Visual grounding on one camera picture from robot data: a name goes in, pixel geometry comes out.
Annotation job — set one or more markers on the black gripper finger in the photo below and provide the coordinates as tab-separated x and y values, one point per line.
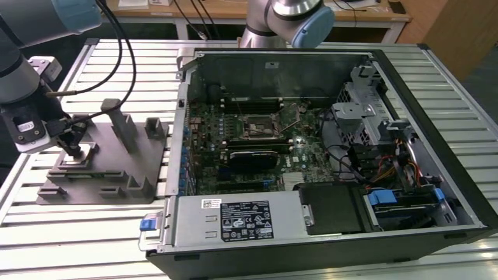
73	147

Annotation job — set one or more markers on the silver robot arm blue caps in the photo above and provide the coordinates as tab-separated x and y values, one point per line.
19	73

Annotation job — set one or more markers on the CPU socket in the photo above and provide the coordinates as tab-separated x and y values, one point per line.
258	126

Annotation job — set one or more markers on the grey parts rack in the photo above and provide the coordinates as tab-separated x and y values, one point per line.
109	151

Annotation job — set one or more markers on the green RAM stick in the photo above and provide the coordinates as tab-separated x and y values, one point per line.
84	174

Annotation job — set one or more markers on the blue case latch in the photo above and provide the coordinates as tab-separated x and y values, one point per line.
146	224

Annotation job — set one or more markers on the grey power supply unit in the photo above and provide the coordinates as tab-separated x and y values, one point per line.
194	224

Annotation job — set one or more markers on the white paper sheet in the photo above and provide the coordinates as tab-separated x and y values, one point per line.
133	3

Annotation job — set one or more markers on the wooden desk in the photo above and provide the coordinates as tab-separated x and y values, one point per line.
156	12

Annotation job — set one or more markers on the black expansion slot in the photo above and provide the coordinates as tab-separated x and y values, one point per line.
237	186

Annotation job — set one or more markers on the thin metal locking lever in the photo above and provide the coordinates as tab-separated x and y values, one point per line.
242	109

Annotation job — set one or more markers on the white label with black print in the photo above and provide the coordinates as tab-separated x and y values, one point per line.
162	2

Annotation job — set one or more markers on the small graphics card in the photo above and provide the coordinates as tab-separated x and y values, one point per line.
253	160

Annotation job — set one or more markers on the black RAM slot bank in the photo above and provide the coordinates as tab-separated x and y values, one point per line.
257	146
253	105

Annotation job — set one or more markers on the blue board connector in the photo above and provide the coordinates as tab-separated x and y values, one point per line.
268	183

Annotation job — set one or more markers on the silver chipset heat sink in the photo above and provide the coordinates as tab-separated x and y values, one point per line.
294	178

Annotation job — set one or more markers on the green motherboard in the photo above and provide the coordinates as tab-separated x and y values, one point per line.
312	172

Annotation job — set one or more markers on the black open PC case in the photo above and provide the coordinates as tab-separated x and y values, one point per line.
273	259

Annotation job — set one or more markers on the metal drive cage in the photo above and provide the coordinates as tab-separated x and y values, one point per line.
351	113

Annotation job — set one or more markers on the blue disk carrier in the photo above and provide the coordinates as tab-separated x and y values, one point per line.
380	198

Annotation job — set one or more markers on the black phone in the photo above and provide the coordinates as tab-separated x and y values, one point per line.
397	7

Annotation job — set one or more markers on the blue release tab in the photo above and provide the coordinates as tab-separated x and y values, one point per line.
440	195

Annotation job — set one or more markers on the wooden cabinet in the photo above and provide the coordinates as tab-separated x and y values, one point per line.
460	29

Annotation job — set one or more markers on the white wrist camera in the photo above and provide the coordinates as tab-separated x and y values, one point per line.
27	143

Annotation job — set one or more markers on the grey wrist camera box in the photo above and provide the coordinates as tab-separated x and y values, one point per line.
46	67

